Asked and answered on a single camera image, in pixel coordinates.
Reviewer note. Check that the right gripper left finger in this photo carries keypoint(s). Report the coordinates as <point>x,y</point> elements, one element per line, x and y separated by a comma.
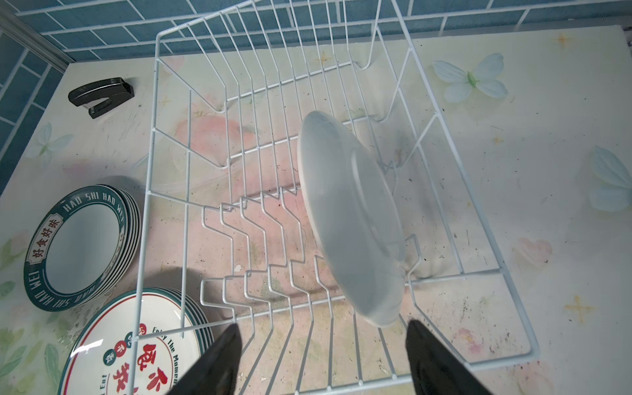
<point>217,370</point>

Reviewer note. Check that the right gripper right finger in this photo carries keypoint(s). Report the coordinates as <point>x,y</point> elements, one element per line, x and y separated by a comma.
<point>434,369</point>

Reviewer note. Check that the white plate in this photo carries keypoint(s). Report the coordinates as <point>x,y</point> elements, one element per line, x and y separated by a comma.
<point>82,247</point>
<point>353,216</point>

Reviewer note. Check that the white wire dish rack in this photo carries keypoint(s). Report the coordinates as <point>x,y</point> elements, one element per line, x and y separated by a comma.
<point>231,90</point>

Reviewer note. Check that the black stapler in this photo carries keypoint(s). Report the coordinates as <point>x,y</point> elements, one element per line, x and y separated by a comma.
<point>102,96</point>

